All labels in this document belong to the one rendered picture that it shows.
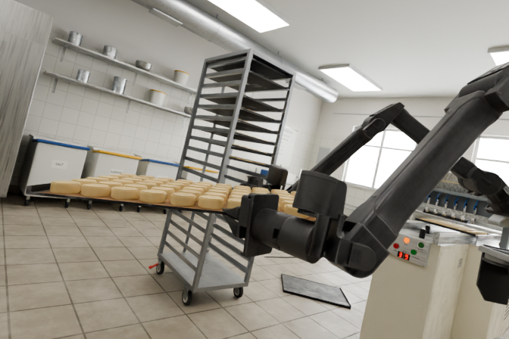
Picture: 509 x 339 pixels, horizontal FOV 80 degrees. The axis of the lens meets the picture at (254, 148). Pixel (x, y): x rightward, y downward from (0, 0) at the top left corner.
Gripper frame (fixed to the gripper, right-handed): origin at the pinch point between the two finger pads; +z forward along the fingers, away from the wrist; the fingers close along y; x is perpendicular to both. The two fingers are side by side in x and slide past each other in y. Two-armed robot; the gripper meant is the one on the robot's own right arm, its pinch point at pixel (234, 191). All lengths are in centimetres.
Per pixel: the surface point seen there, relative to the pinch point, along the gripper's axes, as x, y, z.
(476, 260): 41, -36, -202
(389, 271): 6, -44, -134
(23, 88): -308, 54, 11
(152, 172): -323, -19, -150
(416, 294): 22, -52, -133
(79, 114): -393, 46, -66
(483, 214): 42, -4, -212
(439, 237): 31, -17, -132
